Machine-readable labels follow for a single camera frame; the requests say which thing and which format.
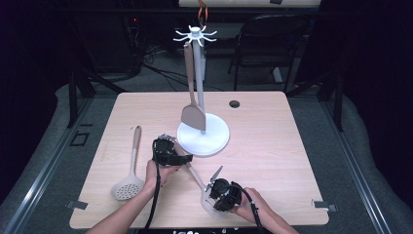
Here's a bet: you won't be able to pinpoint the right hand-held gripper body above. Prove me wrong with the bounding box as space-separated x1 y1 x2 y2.
205 165 243 211

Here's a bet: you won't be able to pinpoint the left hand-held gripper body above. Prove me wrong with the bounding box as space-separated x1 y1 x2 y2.
152 134 178 166

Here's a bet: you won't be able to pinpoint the grey slotted spatula brown handle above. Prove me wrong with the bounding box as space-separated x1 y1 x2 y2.
171 139 228 220

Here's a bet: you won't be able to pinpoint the white utensil stand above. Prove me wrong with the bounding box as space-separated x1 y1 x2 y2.
172 25 231 158

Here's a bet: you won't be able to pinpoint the grey solid spatula brown handle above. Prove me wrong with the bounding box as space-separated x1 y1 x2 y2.
180 41 207 132

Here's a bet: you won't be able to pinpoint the grey skimmer spoon brown handle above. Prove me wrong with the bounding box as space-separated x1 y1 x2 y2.
109 125 145 202

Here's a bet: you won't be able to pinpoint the person's right hand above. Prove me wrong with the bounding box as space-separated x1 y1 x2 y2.
228 187 271 223

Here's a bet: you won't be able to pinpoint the person's left hand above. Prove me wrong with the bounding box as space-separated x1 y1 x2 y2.
144 160 179 195

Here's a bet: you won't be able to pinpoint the black tape square outline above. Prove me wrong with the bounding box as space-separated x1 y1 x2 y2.
69 130 91 147

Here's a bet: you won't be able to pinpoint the grey tape piece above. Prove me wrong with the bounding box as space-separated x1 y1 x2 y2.
311 198 339 213
65 199 90 211

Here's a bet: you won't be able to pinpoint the black metal floor stand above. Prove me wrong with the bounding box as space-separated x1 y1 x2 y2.
66 69 128 130
285 71 345 133

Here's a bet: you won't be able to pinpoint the dark equipment rack red light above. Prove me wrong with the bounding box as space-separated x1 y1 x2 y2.
121 13 145 76

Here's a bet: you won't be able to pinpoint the white floor power strip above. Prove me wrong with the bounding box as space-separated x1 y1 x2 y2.
272 66 284 85

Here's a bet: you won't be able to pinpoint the black folding chair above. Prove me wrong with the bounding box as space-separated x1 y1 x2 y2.
227 14 310 94

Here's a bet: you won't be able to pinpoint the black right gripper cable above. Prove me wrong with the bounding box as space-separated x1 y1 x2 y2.
232 181 266 234

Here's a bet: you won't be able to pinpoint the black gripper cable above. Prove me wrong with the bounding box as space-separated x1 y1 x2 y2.
144 139 163 234
232 181 266 234

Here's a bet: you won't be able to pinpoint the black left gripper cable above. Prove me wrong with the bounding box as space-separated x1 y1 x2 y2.
144 139 163 234

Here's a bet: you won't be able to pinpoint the black floor cables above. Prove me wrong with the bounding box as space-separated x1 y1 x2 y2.
139 45 225 93

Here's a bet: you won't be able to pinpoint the aluminium floor rail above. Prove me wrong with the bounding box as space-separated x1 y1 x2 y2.
320 100 393 234
0 97 95 234

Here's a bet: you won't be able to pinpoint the orange hanging cable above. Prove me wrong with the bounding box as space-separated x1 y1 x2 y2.
197 0 209 27

